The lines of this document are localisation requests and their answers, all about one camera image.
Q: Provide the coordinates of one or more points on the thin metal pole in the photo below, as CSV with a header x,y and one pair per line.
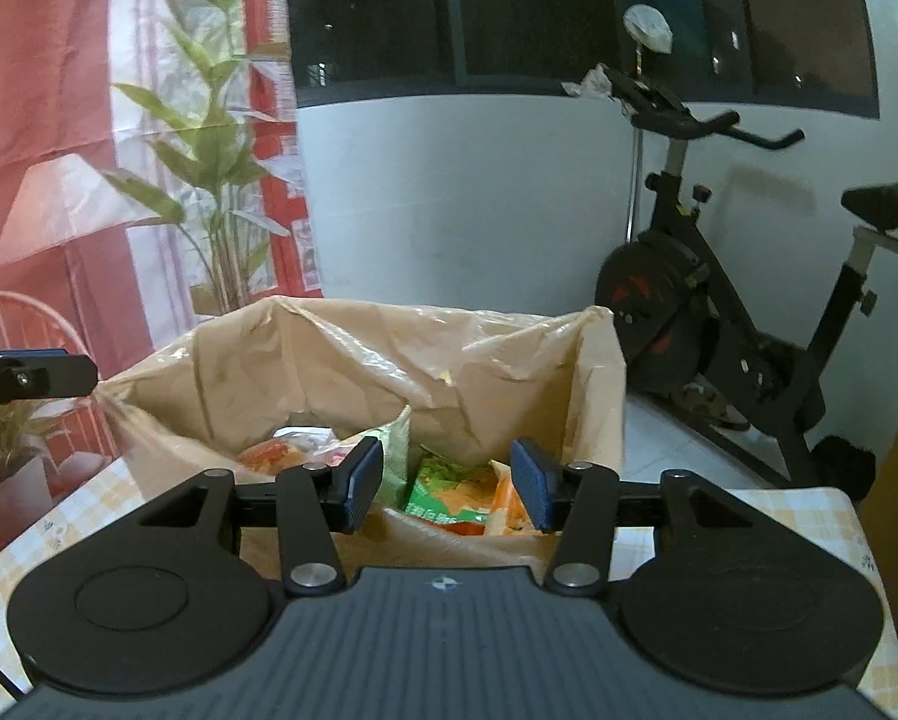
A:
x,y
633,165

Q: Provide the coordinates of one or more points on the printed backdrop cloth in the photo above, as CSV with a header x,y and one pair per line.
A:
x,y
44,90

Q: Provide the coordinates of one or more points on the white plastic bag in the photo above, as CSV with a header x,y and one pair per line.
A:
x,y
648,26

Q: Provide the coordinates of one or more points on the yellow checkered tablecloth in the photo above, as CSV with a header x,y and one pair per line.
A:
x,y
832,540

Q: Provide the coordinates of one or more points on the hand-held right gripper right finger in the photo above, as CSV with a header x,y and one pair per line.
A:
x,y
535,484

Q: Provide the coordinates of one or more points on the pastel chip bag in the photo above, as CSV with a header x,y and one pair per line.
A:
x,y
395,457

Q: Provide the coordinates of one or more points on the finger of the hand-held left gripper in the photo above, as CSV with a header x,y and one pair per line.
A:
x,y
14,353
44,376

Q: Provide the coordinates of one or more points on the green snack packet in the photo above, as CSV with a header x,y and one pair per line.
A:
x,y
449,495

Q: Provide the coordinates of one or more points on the black exercise bike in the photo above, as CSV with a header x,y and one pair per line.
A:
x,y
719,300

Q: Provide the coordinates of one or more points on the orange-red snack packet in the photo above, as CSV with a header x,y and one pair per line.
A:
x,y
284,457

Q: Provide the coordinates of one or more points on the orange snack packet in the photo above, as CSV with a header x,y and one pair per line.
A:
x,y
505,502

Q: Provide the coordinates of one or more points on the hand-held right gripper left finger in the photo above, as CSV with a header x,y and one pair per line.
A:
x,y
360,484

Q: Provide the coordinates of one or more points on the dark window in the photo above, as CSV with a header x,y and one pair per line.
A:
x,y
531,7

